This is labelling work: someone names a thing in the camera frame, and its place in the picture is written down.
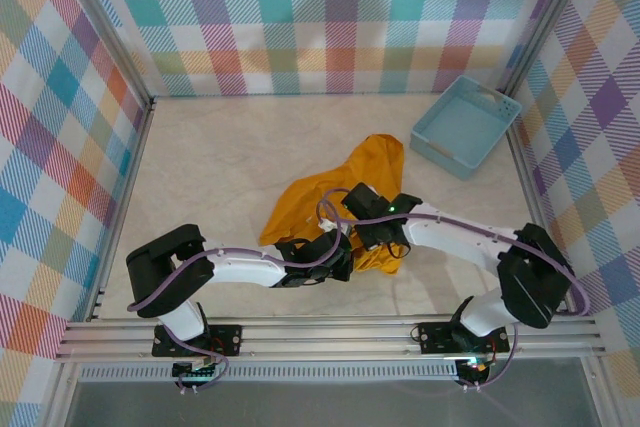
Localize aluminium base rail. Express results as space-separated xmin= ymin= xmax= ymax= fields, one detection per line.
xmin=54 ymin=315 xmax=607 ymax=364

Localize yellow t-shirt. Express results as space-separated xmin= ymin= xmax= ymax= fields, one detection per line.
xmin=258 ymin=133 xmax=405 ymax=277

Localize aluminium side rail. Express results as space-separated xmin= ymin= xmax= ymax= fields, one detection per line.
xmin=42 ymin=99 xmax=156 ymax=427
xmin=504 ymin=91 xmax=626 ymax=427

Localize grey metal panel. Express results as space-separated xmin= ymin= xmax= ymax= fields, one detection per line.
xmin=64 ymin=381 xmax=601 ymax=427

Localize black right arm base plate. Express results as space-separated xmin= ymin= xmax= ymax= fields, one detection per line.
xmin=417 ymin=320 xmax=511 ymax=356

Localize right controller board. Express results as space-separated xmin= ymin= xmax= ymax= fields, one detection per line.
xmin=457 ymin=356 xmax=494 ymax=381

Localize light blue plastic bin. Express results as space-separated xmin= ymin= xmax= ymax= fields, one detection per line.
xmin=409 ymin=75 xmax=524 ymax=182

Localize aluminium frame post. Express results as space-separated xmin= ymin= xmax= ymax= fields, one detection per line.
xmin=502 ymin=0 xmax=599 ymax=96
xmin=59 ymin=0 xmax=154 ymax=113

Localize controller board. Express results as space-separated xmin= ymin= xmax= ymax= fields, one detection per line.
xmin=172 ymin=360 xmax=221 ymax=381
xmin=457 ymin=356 xmax=494 ymax=381

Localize left controller board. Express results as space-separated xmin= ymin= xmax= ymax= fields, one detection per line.
xmin=172 ymin=360 xmax=221 ymax=381

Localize slotted grey cable duct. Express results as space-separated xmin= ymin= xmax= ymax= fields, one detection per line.
xmin=79 ymin=364 xmax=460 ymax=382

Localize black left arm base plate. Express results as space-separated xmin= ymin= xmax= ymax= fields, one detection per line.
xmin=151 ymin=324 xmax=244 ymax=358

